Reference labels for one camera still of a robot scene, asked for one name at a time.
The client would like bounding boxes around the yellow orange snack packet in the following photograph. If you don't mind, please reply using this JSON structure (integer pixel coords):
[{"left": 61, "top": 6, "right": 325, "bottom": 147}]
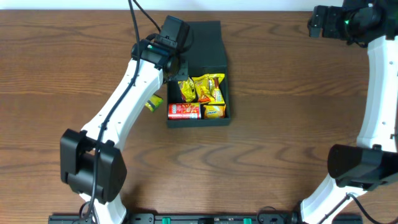
[{"left": 192, "top": 74, "right": 215, "bottom": 103}]

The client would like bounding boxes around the dark green box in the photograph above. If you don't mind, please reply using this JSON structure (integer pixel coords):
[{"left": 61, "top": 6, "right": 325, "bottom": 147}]
[{"left": 167, "top": 21, "right": 231, "bottom": 128}]

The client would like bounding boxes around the green snack packet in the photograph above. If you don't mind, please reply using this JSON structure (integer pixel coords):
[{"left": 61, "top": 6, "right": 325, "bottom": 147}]
[{"left": 145, "top": 94, "right": 164, "bottom": 112}]

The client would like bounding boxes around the red Pringles can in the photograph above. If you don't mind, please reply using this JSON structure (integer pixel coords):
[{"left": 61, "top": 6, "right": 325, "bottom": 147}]
[{"left": 168, "top": 103, "right": 201, "bottom": 120}]

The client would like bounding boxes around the orange Julie's cracker packet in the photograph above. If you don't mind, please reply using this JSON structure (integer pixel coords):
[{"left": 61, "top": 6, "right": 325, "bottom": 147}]
[{"left": 203, "top": 105, "right": 226, "bottom": 119}]

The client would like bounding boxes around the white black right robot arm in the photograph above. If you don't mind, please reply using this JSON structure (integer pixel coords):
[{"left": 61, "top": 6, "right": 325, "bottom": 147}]
[{"left": 290, "top": 0, "right": 397, "bottom": 223}]

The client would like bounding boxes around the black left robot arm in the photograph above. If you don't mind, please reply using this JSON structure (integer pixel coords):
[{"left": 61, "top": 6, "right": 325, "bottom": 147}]
[{"left": 60, "top": 16, "right": 190, "bottom": 223}]

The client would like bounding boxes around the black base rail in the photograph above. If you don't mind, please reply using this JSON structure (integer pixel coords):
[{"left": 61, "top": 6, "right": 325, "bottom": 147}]
[{"left": 48, "top": 212, "right": 363, "bottom": 224}]

